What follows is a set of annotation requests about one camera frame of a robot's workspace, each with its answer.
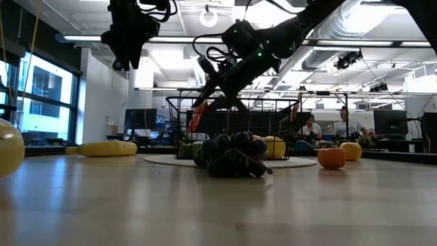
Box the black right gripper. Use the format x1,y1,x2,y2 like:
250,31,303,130
193,51,281,113

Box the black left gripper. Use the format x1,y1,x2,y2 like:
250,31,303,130
101,0,161,71

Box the green toy lime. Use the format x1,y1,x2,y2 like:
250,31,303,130
177,141,205,161

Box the dark purple toy grapes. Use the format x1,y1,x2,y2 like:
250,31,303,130
193,131,274,178

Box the yellow toy lemon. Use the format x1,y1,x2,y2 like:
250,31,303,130
261,135,287,161
339,141,363,162

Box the yellow toy banana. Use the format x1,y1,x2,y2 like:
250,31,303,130
64,140,139,158

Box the orange-red toy tomato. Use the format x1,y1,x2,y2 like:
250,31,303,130
317,147,346,169

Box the yellow toy mango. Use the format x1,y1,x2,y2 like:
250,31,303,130
0,118,26,179

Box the black ceiling spotlight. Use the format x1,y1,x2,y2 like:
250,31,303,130
111,57,126,72

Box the long ceiling light strip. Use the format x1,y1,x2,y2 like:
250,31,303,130
54,33,437,49

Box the black computer monitor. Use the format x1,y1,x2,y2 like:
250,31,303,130
124,108,158,131
373,109,409,136

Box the round white ceiling lamp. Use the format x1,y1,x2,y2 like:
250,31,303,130
199,8,219,28

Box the large black-framed window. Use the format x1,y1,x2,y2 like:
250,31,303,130
0,51,81,144

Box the person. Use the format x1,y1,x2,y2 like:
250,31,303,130
333,105,369,139
296,114,322,141

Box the black metal rack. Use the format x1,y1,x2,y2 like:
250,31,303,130
177,87,350,139

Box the black track light cluster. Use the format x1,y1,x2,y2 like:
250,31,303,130
333,50,364,71

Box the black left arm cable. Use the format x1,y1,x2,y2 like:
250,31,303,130
136,0,178,23

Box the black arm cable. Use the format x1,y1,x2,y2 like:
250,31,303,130
136,0,178,23
191,33,238,66

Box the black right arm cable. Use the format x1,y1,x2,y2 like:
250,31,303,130
191,33,238,66

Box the black wire basket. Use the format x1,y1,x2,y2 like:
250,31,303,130
165,96,301,161

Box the yellow cable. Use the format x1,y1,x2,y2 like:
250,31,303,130
26,0,41,103

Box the silver air duct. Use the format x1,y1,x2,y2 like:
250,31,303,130
300,0,383,71

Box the black aluminium table frame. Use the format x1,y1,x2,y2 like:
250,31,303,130
23,145,437,165

